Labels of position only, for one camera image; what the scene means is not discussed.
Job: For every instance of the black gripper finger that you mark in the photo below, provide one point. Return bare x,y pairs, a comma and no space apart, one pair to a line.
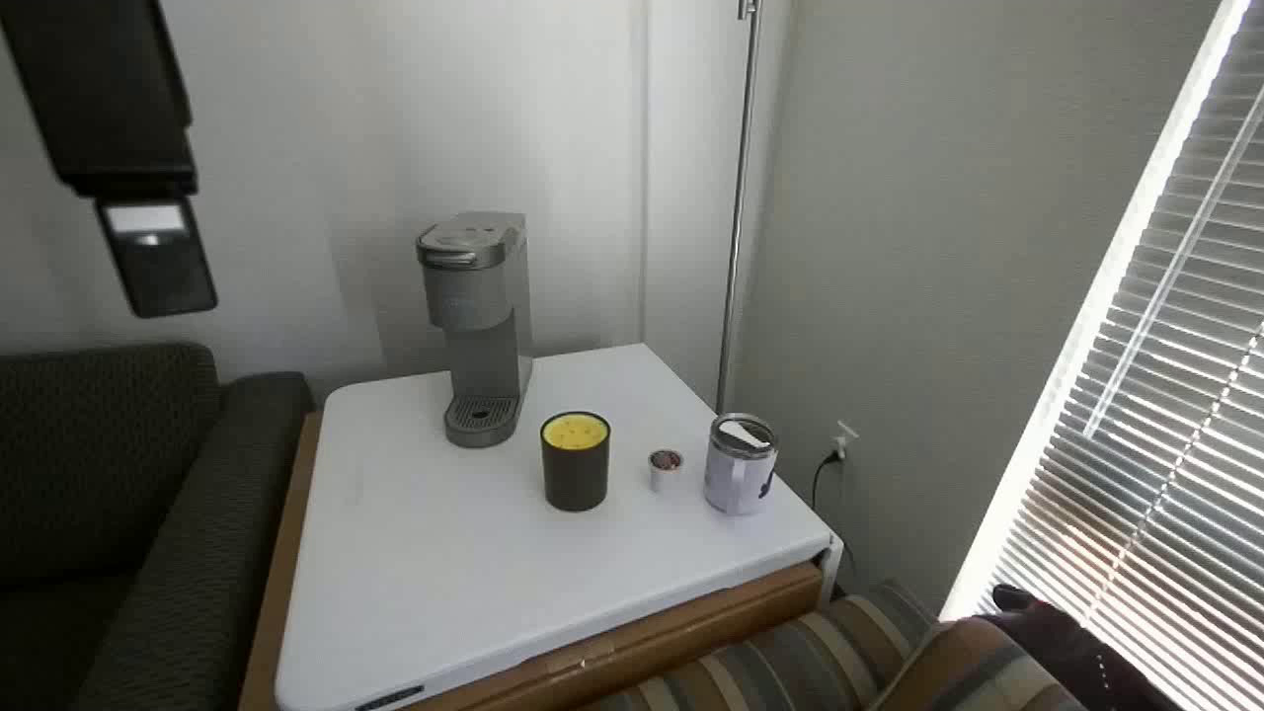
106,91

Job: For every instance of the gray Keurig coffee maker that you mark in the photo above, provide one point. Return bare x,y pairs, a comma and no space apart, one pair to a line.
475,298

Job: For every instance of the dark gray couch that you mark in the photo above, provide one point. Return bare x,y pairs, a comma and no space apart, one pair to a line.
119,527

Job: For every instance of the black cup yellow inside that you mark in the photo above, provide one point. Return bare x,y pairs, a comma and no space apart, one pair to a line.
573,474

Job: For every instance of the thin metal pole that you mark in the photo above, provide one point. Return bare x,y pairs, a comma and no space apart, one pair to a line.
737,198

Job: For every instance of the small coffee pod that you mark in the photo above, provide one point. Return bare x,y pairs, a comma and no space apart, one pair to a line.
665,474

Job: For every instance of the silver tumbler with lid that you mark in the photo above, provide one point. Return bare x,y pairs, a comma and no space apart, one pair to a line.
737,474

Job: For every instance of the striped armchair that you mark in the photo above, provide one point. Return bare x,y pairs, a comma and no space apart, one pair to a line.
816,664

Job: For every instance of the white window blinds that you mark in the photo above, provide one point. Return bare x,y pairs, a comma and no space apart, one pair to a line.
1172,420

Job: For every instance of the dark brown cloth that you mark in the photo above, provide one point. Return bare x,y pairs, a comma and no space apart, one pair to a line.
1082,657

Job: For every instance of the white wall outlet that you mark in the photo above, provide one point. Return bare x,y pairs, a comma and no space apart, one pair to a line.
848,440

